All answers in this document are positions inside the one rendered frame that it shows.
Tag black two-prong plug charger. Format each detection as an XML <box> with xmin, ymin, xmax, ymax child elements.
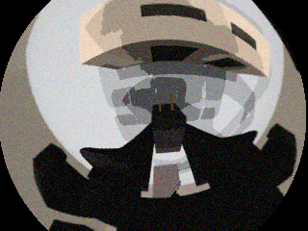
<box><xmin>151</xmin><ymin>93</ymin><xmax>188</xmax><ymax>153</ymax></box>

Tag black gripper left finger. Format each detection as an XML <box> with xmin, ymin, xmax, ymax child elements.
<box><xmin>80</xmin><ymin>123</ymin><xmax>155</xmax><ymax>192</ymax></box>

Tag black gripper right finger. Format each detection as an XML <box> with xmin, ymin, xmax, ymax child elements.
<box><xmin>181</xmin><ymin>123</ymin><xmax>258</xmax><ymax>186</ymax></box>

